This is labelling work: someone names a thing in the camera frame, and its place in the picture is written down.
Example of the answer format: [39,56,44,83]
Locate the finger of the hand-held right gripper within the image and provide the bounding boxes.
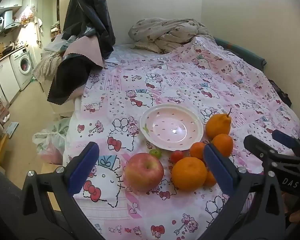
[272,129,300,157]
[243,134,300,170]

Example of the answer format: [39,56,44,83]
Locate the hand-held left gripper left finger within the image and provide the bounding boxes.
[21,141,105,240]

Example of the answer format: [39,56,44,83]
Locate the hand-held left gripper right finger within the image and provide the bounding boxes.
[203,142,287,240]

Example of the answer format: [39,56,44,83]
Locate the small mandarin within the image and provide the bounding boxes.
[189,142,207,159]
[202,170,217,187]

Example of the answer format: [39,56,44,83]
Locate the medium mandarin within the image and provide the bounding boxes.
[211,134,234,158]

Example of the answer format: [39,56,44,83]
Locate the large round orange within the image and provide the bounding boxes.
[171,157,207,190]

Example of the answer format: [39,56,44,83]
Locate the pear-shaped orange citrus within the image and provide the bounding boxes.
[205,107,232,141]

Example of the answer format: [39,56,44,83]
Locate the red cherry tomato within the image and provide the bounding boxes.
[170,150,184,164]

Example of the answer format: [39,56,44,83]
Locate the red apple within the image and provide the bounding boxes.
[124,152,165,192]

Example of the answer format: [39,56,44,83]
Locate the pink ceramic plate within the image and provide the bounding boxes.
[139,104,204,152]

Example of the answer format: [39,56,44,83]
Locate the clear plastic bag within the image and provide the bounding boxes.
[32,117,72,165]

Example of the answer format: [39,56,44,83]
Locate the pink cartoon printed bedsheet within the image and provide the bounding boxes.
[64,36,300,240]

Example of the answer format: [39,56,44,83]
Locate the beige fringed cloth pile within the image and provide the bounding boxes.
[32,50,65,85]

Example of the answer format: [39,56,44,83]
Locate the pink zigzag-edged cloth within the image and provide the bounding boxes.
[47,36,105,105]

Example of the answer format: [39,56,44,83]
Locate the white washing machine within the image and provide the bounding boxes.
[9,47,35,90]

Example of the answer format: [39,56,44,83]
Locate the white kitchen cabinet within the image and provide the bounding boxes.
[0,60,20,103]

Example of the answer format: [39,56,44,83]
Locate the crumpled beige printed blanket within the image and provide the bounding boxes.
[128,17,215,54]

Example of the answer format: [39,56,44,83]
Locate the black plastic garment cover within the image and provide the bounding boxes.
[61,0,116,60]

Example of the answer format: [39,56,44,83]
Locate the grey range hood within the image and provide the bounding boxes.
[0,10,19,35]

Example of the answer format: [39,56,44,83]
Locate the teal bed frame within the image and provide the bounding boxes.
[214,37,267,72]

